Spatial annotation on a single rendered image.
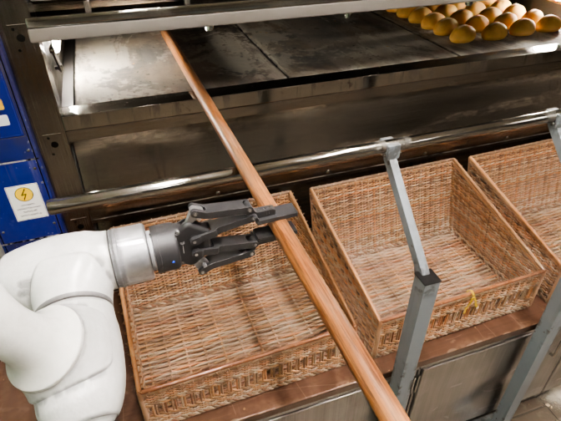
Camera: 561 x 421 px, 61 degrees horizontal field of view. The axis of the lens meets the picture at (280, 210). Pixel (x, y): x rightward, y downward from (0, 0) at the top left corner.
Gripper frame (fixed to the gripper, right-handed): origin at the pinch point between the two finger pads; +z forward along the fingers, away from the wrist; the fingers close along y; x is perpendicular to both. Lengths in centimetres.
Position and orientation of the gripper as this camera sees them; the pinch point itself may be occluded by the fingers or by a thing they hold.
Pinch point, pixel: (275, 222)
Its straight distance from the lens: 79.0
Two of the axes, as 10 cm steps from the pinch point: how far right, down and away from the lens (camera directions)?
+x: 3.5, 5.6, -7.5
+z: 9.4, -2.1, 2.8
